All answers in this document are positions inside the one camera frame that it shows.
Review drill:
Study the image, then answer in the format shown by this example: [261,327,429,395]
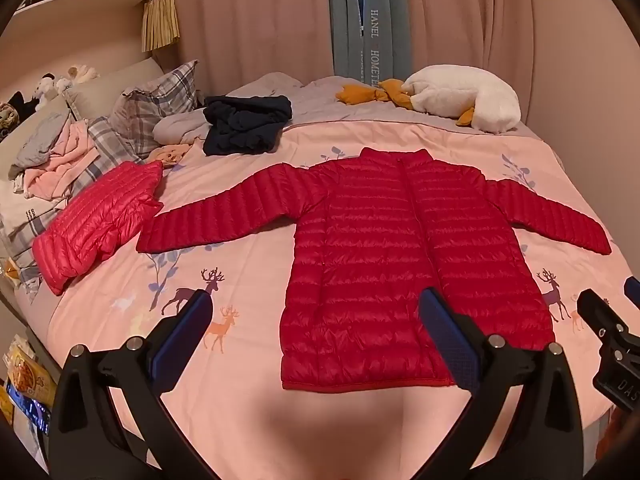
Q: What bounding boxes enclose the grey cloth lump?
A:
[152,110,211,145]

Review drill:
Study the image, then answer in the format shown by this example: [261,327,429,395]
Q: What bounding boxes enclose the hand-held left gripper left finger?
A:
[47,289,216,480]

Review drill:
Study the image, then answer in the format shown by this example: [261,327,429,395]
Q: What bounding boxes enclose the orange snack packet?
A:
[5,344,57,406]

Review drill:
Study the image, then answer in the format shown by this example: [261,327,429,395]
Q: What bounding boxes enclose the small orange cloth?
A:
[145,143,193,168]

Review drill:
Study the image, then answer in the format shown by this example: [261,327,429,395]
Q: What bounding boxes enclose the grey-blue printed curtain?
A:
[327,0,413,88]

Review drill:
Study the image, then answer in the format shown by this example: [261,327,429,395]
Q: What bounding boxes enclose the blue snack packet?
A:
[4,380,51,436]

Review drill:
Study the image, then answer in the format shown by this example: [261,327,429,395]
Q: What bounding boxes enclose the white goose plush toy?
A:
[335,64,522,135]

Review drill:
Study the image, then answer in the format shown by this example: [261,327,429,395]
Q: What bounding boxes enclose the pink deer printed blanket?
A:
[50,119,632,480]

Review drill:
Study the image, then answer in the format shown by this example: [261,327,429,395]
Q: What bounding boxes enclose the large plaid pillow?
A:
[107,60,201,147]

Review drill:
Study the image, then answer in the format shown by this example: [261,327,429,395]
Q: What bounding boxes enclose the pale pink garment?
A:
[22,122,98,202]

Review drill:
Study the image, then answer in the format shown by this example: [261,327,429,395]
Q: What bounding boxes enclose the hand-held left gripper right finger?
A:
[419,287,586,480]

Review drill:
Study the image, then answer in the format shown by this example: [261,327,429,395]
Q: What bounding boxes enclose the small plaid pillow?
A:
[75,117,147,197]

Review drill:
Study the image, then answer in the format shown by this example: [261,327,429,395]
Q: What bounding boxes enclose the red down jacket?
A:
[136,147,612,392]

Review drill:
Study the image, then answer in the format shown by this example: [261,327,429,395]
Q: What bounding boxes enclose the beige plush toy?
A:
[67,64,101,84]

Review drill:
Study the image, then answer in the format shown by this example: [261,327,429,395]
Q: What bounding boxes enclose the coral pink down jacket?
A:
[32,161,165,296]

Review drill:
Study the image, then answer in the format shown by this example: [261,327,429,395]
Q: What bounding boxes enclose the navy dark clothes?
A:
[202,95,293,157]

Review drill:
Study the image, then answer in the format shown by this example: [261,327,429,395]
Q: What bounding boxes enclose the grey garment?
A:
[9,110,71,171]

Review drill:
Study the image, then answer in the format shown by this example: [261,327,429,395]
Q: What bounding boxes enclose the white printed cloth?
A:
[0,180,71,281]

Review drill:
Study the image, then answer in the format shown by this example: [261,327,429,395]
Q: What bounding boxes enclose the black plush toy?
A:
[7,91,41,114]

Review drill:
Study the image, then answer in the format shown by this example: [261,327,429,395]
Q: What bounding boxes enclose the pink curtain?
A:
[404,0,632,136]
[167,0,337,96]

